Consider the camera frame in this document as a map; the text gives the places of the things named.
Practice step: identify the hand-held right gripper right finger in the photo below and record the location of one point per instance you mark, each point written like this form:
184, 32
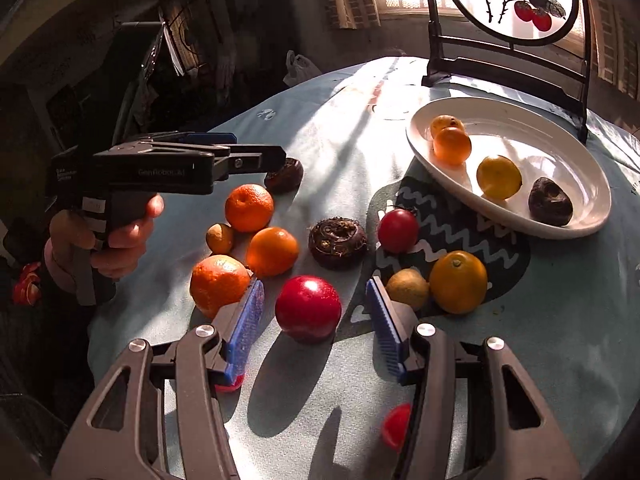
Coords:
382, 320

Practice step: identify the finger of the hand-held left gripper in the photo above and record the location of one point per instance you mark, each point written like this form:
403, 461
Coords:
250, 159
210, 138

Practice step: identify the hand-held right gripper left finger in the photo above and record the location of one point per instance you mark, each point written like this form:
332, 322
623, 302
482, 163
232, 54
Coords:
245, 330

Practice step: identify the small yellow-green kiwi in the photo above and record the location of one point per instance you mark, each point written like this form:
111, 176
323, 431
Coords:
407, 288

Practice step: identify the dark water chestnut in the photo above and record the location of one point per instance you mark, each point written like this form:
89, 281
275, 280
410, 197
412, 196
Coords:
550, 205
337, 240
287, 177

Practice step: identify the large orange mandarin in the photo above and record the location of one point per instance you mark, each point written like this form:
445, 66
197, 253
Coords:
217, 285

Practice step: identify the small red tomato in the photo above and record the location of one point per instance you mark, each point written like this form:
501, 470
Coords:
395, 427
232, 386

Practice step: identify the large red apple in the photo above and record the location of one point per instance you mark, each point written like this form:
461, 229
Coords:
308, 309

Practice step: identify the yellow-orange mandarin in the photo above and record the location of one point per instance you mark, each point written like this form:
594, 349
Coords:
458, 281

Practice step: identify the small brown longan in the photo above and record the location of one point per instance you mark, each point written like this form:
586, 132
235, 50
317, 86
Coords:
220, 238

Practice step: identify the red plum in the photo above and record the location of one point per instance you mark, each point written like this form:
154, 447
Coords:
398, 230

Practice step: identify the white oval plate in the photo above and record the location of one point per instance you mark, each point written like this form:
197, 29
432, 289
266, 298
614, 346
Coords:
550, 140

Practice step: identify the person's left forearm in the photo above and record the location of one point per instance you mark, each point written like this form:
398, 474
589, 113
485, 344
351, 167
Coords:
55, 267

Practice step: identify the person's left hand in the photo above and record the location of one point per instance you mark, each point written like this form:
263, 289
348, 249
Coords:
130, 242

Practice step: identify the black folding stand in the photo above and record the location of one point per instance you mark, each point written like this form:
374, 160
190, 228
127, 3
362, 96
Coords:
150, 55

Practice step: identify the white plastic bag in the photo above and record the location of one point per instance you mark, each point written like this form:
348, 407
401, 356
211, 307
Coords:
300, 67

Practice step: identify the red orange patterned cloth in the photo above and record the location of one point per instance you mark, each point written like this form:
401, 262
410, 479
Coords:
27, 285

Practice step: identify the small orange mandarin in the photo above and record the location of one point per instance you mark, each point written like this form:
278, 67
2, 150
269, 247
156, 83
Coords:
452, 147

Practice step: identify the small spotted yellow citrus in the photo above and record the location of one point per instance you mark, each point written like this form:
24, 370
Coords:
444, 122

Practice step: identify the black framed painted table screen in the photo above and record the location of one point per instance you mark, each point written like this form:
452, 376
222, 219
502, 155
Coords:
475, 72

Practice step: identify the dark wall hanging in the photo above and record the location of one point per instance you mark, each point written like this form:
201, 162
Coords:
192, 25

